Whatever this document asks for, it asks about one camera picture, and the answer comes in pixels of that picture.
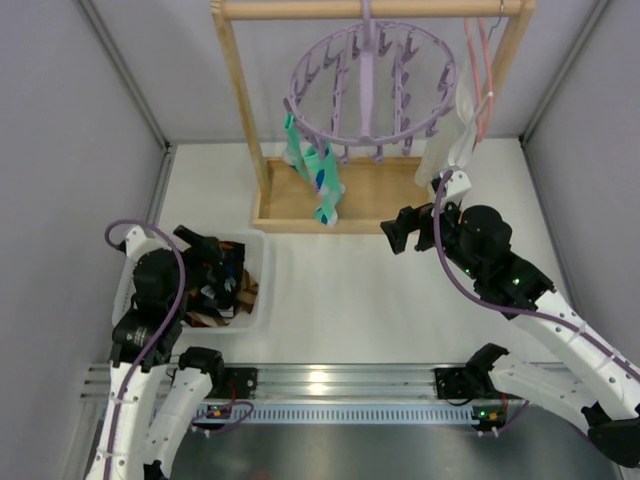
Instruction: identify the wooden clothes rack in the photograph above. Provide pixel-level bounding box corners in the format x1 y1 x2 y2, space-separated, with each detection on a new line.
211 1 535 234

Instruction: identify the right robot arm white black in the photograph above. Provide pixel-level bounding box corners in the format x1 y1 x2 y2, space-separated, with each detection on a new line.
380 203 639 468

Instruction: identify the purple round clip hanger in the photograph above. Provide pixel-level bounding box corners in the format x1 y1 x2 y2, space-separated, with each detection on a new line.
284 1 459 163

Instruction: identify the white hanging cloth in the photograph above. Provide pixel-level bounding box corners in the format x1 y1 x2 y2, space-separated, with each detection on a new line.
414 60 483 187

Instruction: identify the aluminium rail frame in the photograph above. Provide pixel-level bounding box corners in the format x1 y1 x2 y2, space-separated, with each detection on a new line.
79 363 626 426

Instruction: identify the pink clothes hanger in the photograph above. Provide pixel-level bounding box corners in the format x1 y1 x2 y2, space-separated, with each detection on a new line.
464 18 495 144

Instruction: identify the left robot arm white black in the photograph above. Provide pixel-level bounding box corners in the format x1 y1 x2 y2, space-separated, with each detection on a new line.
86 219 224 479

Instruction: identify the brown tan striped sock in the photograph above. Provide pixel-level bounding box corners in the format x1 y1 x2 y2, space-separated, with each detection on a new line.
185 311 253 331

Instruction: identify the brown tan argyle sock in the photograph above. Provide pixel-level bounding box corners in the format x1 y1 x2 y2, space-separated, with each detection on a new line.
234 270 259 315

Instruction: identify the black blue sock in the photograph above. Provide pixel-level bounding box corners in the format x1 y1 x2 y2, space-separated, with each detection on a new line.
199 241 245 318

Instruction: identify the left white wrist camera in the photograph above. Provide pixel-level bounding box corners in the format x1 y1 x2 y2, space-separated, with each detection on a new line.
116 226 170 264

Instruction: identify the mint green sock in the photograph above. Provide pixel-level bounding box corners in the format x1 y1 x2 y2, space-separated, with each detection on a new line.
282 113 311 183
303 143 346 227

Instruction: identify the white plastic basket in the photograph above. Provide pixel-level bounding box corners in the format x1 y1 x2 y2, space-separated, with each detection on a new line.
112 229 275 338

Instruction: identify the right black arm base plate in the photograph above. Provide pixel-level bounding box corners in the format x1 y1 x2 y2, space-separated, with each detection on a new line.
434 367 517 400

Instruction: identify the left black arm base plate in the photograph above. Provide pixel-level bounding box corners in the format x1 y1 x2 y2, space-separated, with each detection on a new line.
209 367 258 401

